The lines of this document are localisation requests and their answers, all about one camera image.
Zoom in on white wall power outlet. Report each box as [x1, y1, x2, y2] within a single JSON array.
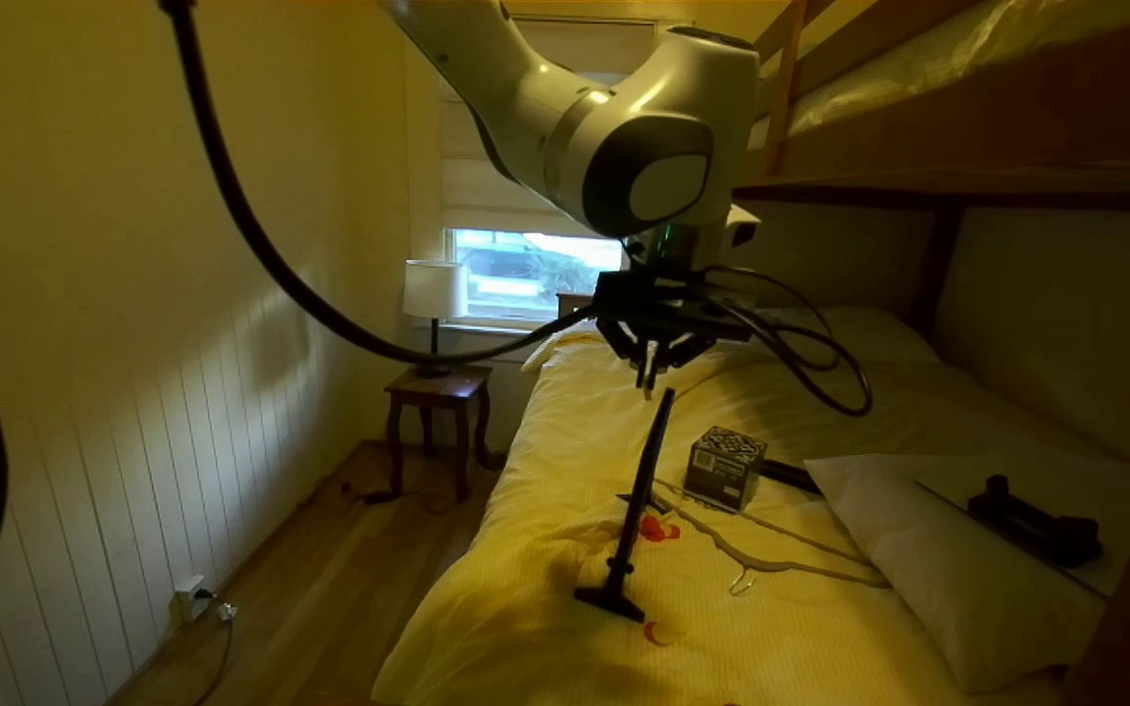
[[168, 576, 242, 631]]

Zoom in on white pillow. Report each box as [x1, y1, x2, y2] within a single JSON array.
[[805, 446, 1130, 697]]

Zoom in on black bracket object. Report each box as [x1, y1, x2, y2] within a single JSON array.
[[966, 470, 1107, 573]]

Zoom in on white window blind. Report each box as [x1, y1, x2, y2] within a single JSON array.
[[437, 76, 596, 238]]

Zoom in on bright window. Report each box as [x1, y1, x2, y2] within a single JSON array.
[[442, 229, 630, 330]]

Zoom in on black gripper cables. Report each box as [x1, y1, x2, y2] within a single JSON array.
[[700, 266, 877, 423]]

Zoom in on bunk mattress with yellow sheet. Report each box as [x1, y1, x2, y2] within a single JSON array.
[[794, 0, 1130, 135]]

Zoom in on beige clothes hanger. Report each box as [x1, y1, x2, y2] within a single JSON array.
[[666, 493, 896, 599]]

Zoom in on yellow striped duvet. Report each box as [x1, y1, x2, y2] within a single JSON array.
[[372, 305, 1130, 706]]

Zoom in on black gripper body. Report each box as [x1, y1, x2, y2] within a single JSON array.
[[588, 266, 726, 330]]

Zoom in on white shade table lamp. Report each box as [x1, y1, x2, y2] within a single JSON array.
[[401, 257, 466, 381]]

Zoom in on small wooden side table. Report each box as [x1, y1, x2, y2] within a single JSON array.
[[381, 364, 499, 506]]

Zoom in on patterned grey box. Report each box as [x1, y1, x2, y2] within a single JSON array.
[[681, 423, 773, 513]]

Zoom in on wooden bunk bed frame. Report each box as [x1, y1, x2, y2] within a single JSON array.
[[733, 0, 1130, 706]]

